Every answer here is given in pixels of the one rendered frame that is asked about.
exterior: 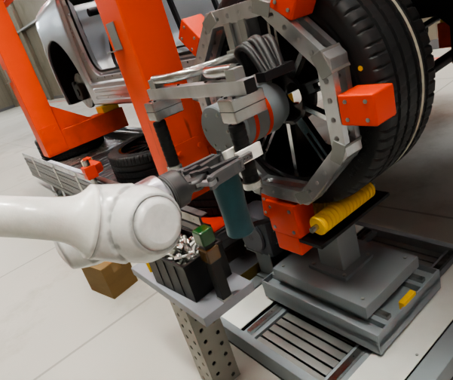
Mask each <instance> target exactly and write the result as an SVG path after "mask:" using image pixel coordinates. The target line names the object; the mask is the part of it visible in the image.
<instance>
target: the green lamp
mask: <svg viewBox="0 0 453 380"><path fill-rule="evenodd" d="M192 234H193V237H194V241H195V243H196V244H197V245H199V246H202V247H207V246H208V245H210V244H211V243H212V242H214V241H215V240H216V237H215V235H214V232H213V228H212V227H210V226H208V225H204V224H203V225H200V226H199V227H197V228H196V229H194V230H193V231H192Z"/></svg>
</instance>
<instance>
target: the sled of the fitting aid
mask: <svg viewBox="0 0 453 380"><path fill-rule="evenodd" d="M418 264H419V263H418ZM262 286H263V288H264V291H265V295H266V296H267V297H268V298H270V299H273V300H274V301H276V302H279V303H280V304H282V305H284V306H286V307H287V308H290V309H292V310H293V311H296V312H298V313H300V314H302V315H304V316H306V317H307V318H309V319H311V320H313V321H315V322H317V323H319V324H321V325H323V326H325V327H327V328H329V329H330V330H332V331H334V332H336V333H338V334H340V335H342V336H344V337H346V338H348V339H350V340H352V341H353V342H356V343H357V344H359V345H362V346H363V347H365V348H368V349H369V350H371V351H374V352H375V353H376V354H379V355H382V354H383V353H384V352H385V351H386V349H387V348H388V347H389V346H390V345H391V344H392V342H393V341H394V340H395V339H396V338H397V336H398V335H399V334H400V333H401V332H402V331H403V330H404V329H405V328H406V327H407V326H408V325H409V323H410V322H411V321H412V320H413V319H414V318H415V316H416V315H417V314H418V313H419V312H420V311H421V309H422V308H423V307H424V306H425V305H426V304H427V303H428V302H429V301H430V300H431V299H432V298H433V296H434V295H435V294H436V293H437V292H438V291H439V289H440V288H441V283H440V275H439V269H437V268H432V267H430V266H426V265H422V264H419V267H418V268H417V269H416V270H415V271H414V272H413V273H412V274H411V275H410V276H409V277H408V278H407V279H406V280H405V281H404V282H403V283H402V284H401V285H400V286H399V287H398V289H397V290H396V291H395V292H394V293H393V294H392V295H391V296H390V297H389V298H388V299H387V300H386V301H385V302H384V303H383V304H382V305H381V306H380V307H379V308H378V309H377V310H376V311H375V312H374V313H373V314H372V315H371V316H370V317H369V318H368V319H365V318H364V317H361V316H359V315H357V314H355V313H353V312H351V311H348V310H346V309H344V308H341V307H339V306H337V305H334V304H332V303H331V302H328V301H326V300H324V299H321V298H320V297H317V296H315V295H313V294H311V293H308V292H306V291H304V290H301V289H299V288H298V287H294V286H293V285H291V284H289V283H286V282H284V281H282V280H280V279H277V278H276V277H275V276H274V272H273V271H272V272H271V273H270V274H269V275H268V276H267V277H265V278H264V279H263V280H262Z"/></svg>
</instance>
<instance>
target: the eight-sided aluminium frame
mask: <svg viewBox="0 0 453 380"><path fill-rule="evenodd" d="M270 3H271V0H246V1H244V2H240V3H237V4H235V5H231V6H228V7H225V8H221V9H218V10H215V11H211V12H209V13H208V14H205V17H204V21H203V22H202V24H203V27H202V31H201V34H200V41H199V45H198V48H197V54H196V58H195V62H194V66H195V65H197V64H200V63H204V62H206V61H209V60H212V59H215V58H217V57H220V55H221V52H222V47H223V44H224V41H225V36H226V34H225V30H224V26H223V24H225V23H236V22H237V21H238V20H240V19H243V18H245V20H247V19H250V18H253V17H258V16H262V17H263V18H264V19H265V20H266V21H267V22H268V23H269V24H270V25H272V26H273V27H274V28H275V29H276V30H277V31H278V32H279V33H280V34H281V35H282V36H283V37H284V38H285V39H286V40H287V41H288V42H289V43H290V44H291V45H292V46H293V47H294V48H295V49H296V50H297V51H298V52H299V53H301V54H302V55H303V56H304V57H305V58H306V59H307V60H308V61H309V62H310V63H311V64H312V65H313V66H315V68H316V69H317V73H318V77H319V82H320V89H321V94H322V98H323V105H324V109H325V113H326V121H327V125H328V129H329V137H330V141H331V146H332V151H331V152H330V153H329V154H328V156H327V157H326V159H325V160H324V162H323V163H322V164H321V165H320V167H319V168H318V169H317V171H316V172H315V174H314V175H313V176H312V177H311V179H310V180H309V182H308V181H303V180H298V179H290V178H286V177H281V176H273V175H269V174H268V173H266V172H265V170H264V169H263V168H262V167H261V166H260V165H259V163H258V162H257V161H256V160H255V159H254V161H255V163H256V168H257V172H258V175H259V176H260V177H261V178H262V186H261V187H260V188H258V189H256V190H253V191H254V193H256V194H259V195H261V193H262V194H264V195H267V196H270V197H273V198H279V199H283V200H286V201H291V202H296V203H299V204H300V205H301V204H304V205H310V204H311V203H313V202H314V201H315V200H317V199H318V198H320V197H321V196H323V194H324V193H325V192H327V189H328V188H329V187H330V185H331V184H333V183H334V181H335V180H336V179H337V178H338V176H339V175H340V174H341V172H342V171H343V170H344V169H345V168H346V166H347V165H349V163H350V162H351V161H352V160H353V158H354V157H356V156H357V155H358V152H359V151H360V149H361V148H362V143H361V139H362V136H361V135H360V129H359V126H347V125H343V124H342V122H341V114H340V109H339V104H338V95H339V94H341V93H343V92H345V91H346V90H349V89H351V88H352V87H353V85H352V81H351V75H350V67H349V66H350V62H349V60H348V56H347V51H346V50H345V49H344V48H343V47H342V46H341V45H340V43H339V42H338V43H337V42H336V41H335V40H334V39H333V38H331V37H330V36H329V35H328V34H327V33H326V32H324V31H323V30H322V29H321V28H320V27H319V26H318V25H317V24H316V23H315V22H314V21H313V20H312V19H311V18H310V17H308V16H304V17H300V18H298V19H295V20H288V19H286V18H285V17H284V16H283V15H281V14H280V13H278V12H276V11H275V10H274V9H272V8H270ZM215 80H216V79H215V78H205V77H204V76H203V75H199V76H196V77H193V78H192V81H193V82H201V81H215ZM220 98H221V97H199V98H198V101H199V103H200V107H201V111H202V112H203V110H204V109H205V108H206V107H208V106H210V105H212V104H214V103H216V101H217V100H218V99H220Z"/></svg>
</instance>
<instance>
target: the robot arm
mask: <svg viewBox="0 0 453 380"><path fill-rule="evenodd" d="M216 153H217V155H215V154H211V155H208V156H206V157H204V158H201V159H200V160H198V161H195V162H194V163H192V164H189V165H188V166H186V167H183V168H180V169H178V170H169V171H167V172H166V173H163V174H161V175H160V176H158V177H156V176H149V177H147V178H145V179H143V180H141V181H139V182H137V183H135V184H133V183H123V184H99V185H94V184H90V185H89V186H88V187H87V188H86V189H85V190H84V191H82V192H81V193H79V194H76V195H73V196H68V197H29V196H11V195H0V237H1V238H26V239H36V240H44V241H53V242H54V246H55V248H56V250H57V252H58V253H59V255H60V257H61V258H62V259H63V261H64V262H65V263H66V264H67V265H69V266H70V267H71V268H73V269H79V268H86V267H90V266H94V265H98V264H100V263H102V262H104V261H106V262H115V263H120V264H127V263H128V262H132V263H149V262H153V261H156V260H158V259H160V258H162V257H164V256H166V255H167V254H168V253H169V252H170V251H171V250H172V249H173V248H174V247H175V246H176V245H177V243H178V242H179V239H180V237H181V233H180V232H181V227H182V212H181V210H180V209H181V208H183V207H184V206H186V205H188V204H190V202H191V198H192V195H193V193H194V192H199V191H200V190H202V189H204V187H207V186H209V187H210V190H214V189H216V188H217V187H218V186H219V185H220V184H222V183H223V182H225V181H227V180H228V179H230V178H231V177H233V176H235V175H237V174H238V173H239V172H241V171H243V170H245V167H244V164H246V163H248V162H250V161H251V160H253V159H255V158H257V157H258V156H260V155H263V151H262V146H261V143H260V142H259V141H257V142H255V143H253V144H252V145H250V146H247V147H246V148H244V149H241V150H240V151H239V152H236V153H235V150H234V147H231V148H229V149H227V150H225V151H223V152H222V153H221V150H217V151H216Z"/></svg>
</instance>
